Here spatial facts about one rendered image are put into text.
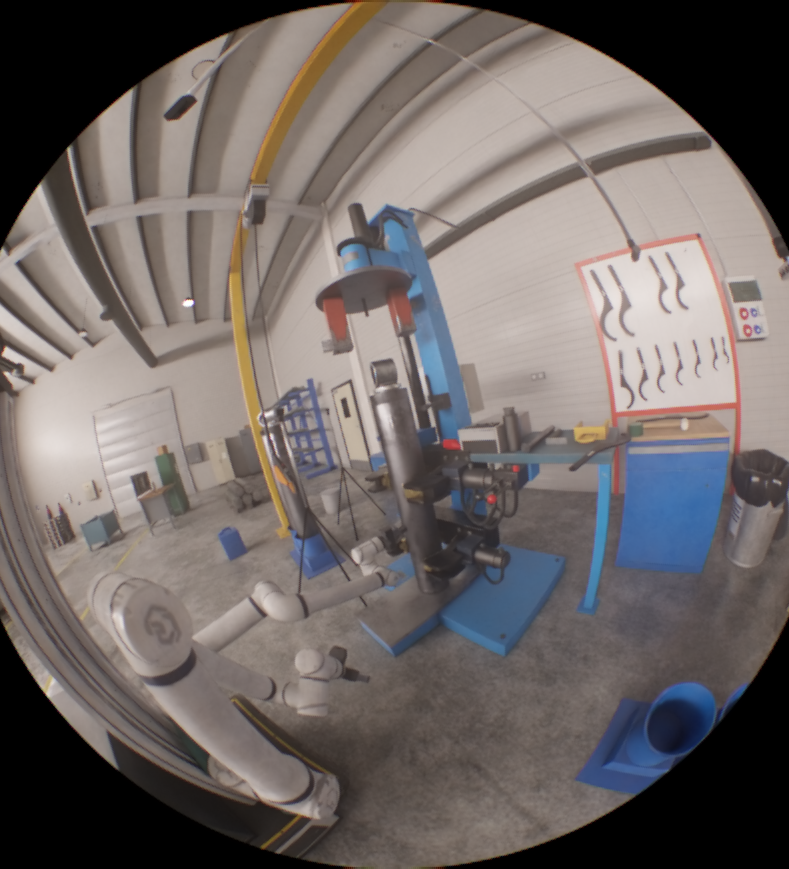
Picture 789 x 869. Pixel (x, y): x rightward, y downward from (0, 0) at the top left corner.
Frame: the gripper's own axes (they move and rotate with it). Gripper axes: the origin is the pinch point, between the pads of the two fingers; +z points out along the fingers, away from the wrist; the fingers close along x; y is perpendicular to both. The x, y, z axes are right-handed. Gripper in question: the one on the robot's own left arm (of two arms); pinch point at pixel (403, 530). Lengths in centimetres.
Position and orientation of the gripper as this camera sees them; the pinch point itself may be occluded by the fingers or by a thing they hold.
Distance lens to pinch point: 156.2
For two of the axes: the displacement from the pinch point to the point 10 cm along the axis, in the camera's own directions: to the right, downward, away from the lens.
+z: 7.7, -2.6, 5.8
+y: -5.9, 0.4, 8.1
